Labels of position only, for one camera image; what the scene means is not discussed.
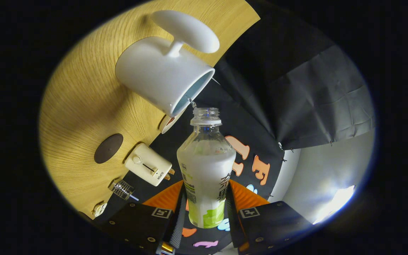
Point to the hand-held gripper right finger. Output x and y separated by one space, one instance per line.
234 223

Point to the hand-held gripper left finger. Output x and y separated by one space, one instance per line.
178 216

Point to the clear juice bottle green label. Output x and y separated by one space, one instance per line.
205 170

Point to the dark round coaster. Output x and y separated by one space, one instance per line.
108 148

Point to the white cup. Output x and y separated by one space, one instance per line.
154 71

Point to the toast slices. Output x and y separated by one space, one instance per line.
170 174

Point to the white utensil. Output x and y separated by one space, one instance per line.
134 198

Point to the cream toaster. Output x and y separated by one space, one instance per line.
147 163

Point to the small white object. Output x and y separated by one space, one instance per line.
100 209

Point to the small white dish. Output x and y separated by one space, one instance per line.
165 126

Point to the large ceiling light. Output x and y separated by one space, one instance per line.
335 203

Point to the wooden table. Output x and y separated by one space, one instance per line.
83 106

